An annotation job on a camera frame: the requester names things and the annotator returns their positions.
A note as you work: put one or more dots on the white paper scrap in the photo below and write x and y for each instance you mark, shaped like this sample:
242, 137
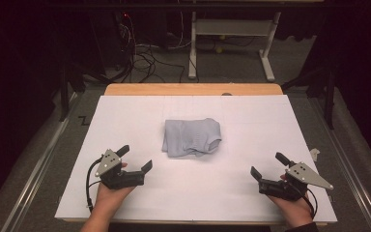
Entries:
315, 154

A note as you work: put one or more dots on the black metal stand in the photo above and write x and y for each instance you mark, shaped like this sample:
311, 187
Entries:
65, 93
328, 96

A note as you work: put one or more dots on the metal floor rail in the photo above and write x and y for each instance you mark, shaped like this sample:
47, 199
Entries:
35, 170
351, 167

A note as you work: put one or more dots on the wooden table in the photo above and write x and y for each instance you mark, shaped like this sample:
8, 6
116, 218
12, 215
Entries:
190, 89

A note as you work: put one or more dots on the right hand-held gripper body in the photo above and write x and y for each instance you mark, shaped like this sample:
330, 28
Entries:
294, 180

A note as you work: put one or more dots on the person's left hand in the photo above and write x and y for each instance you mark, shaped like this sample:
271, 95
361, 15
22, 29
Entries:
111, 195

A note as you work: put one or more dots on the light grey garment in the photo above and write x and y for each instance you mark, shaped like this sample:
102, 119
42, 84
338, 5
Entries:
191, 137

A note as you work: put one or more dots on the white paper sheet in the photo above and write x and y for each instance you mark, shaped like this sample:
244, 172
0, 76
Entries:
206, 193

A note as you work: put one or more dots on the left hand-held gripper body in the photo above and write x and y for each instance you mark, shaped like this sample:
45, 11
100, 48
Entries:
109, 170

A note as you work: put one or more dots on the person's right hand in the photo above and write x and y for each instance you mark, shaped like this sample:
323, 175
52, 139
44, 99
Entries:
293, 209

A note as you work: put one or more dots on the white metal desk frame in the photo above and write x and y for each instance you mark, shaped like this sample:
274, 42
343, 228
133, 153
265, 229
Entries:
232, 27

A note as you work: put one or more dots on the yellow ball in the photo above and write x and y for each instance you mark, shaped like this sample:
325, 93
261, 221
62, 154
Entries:
219, 50

